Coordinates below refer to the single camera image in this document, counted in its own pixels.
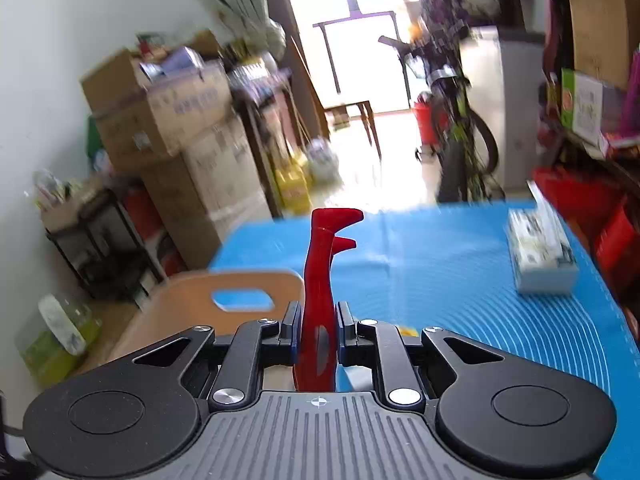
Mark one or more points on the wooden chair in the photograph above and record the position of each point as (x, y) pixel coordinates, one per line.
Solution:
(352, 106)

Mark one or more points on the open cardboard box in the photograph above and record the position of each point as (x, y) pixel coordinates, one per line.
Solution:
(150, 120)

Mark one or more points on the red bucket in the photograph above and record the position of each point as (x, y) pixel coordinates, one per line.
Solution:
(425, 120)

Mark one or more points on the green black bicycle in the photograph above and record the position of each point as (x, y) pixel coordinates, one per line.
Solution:
(457, 135)

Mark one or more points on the large cardboard box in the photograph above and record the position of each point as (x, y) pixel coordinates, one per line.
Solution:
(215, 185)

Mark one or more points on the floral cloth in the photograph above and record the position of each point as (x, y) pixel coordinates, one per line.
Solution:
(442, 5)

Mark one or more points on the white bottle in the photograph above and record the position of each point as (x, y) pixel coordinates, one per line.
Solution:
(60, 320)

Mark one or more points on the tall cardboard box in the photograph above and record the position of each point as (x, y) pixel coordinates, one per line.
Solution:
(600, 25)

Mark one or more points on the yellow jug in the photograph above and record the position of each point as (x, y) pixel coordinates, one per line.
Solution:
(292, 187)

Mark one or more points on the small cardboard box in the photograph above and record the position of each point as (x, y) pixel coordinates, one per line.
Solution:
(65, 205)

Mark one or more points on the beige plastic basket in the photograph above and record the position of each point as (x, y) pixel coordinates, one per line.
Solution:
(185, 300)

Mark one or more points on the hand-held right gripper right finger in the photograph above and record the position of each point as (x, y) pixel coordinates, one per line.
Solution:
(345, 330)

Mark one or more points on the green clear container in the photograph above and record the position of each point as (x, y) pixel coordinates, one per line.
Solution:
(42, 357)

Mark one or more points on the white plastic bag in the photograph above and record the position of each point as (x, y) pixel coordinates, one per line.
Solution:
(322, 160)

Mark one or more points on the tissue box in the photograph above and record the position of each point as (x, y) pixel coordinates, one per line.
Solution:
(542, 260)

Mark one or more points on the white freezer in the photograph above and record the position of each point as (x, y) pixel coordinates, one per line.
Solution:
(510, 110)

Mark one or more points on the green white box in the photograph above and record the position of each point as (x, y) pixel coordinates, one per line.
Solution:
(582, 105)

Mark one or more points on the black cart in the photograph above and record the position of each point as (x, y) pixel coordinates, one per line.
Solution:
(100, 201)

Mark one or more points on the black metal frame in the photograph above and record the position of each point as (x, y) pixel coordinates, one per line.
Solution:
(350, 17)

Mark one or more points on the pale green curtain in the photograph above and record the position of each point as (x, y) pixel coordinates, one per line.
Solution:
(240, 5)

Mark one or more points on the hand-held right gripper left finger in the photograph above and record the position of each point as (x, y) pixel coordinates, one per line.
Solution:
(290, 330)

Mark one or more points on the blue silicone mat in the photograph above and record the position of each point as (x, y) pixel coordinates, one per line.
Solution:
(450, 285)

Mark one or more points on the red bag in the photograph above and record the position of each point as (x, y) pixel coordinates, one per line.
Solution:
(585, 200)

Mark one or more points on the dark wooden table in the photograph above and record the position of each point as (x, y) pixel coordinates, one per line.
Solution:
(260, 110)

